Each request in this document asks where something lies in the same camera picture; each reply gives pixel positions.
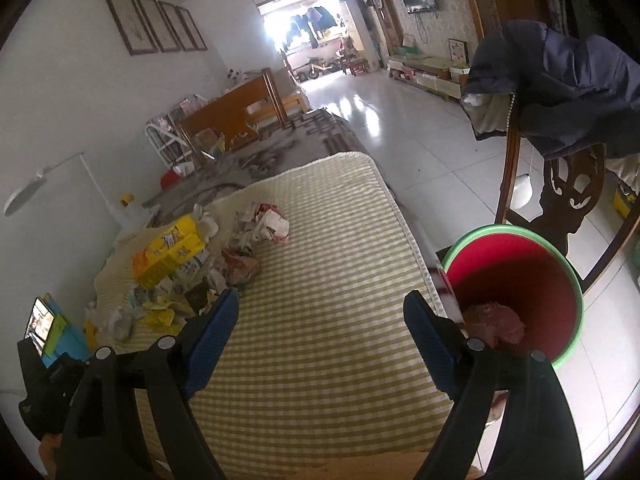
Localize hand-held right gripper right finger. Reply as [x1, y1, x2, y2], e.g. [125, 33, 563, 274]
[403, 289, 584, 480]

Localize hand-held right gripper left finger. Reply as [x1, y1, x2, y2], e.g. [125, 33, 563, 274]
[55, 289, 241, 480]

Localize red bin with green rim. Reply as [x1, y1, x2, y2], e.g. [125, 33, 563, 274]
[440, 226, 585, 368]

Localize blue green box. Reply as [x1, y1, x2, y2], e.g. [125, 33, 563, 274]
[42, 310, 93, 368]

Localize pink crumpled paper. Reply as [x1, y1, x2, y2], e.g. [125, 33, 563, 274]
[462, 301, 526, 351]

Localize pile of crumpled wrappers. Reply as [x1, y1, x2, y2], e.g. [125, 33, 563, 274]
[85, 202, 261, 351]

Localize smartphone with lit screen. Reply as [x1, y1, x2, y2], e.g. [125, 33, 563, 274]
[25, 296, 57, 358]

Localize brown crumpled paper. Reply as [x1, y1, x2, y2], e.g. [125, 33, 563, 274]
[220, 247, 261, 286]

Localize yellow snack package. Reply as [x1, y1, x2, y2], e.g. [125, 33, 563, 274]
[131, 214, 208, 288]

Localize green white striped mat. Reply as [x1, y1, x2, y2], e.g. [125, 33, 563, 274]
[95, 152, 481, 466]

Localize red white crumpled wrapper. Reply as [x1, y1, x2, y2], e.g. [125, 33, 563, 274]
[250, 203, 291, 243]

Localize carved wooden chair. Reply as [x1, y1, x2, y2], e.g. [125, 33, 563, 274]
[495, 90, 640, 293]

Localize white desk lamp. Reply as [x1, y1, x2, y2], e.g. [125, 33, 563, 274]
[4, 155, 118, 221]

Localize grey patterned blanket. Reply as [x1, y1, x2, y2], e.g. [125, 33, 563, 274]
[145, 110, 371, 211]

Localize yellow box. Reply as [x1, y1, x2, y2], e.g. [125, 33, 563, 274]
[612, 185, 637, 218]

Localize low television cabinet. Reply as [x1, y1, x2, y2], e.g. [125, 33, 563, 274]
[387, 52, 471, 103]

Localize blue padded jacket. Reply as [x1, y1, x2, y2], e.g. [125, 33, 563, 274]
[460, 19, 640, 181]

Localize hanging dark clothes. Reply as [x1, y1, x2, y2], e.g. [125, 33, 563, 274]
[287, 6, 337, 51]

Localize white wire rack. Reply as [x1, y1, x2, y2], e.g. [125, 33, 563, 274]
[145, 115, 193, 168]

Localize dark framed wall picture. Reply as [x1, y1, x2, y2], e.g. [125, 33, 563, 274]
[135, 0, 181, 53]
[102, 0, 160, 56]
[158, 1, 198, 52]
[175, 6, 208, 52]

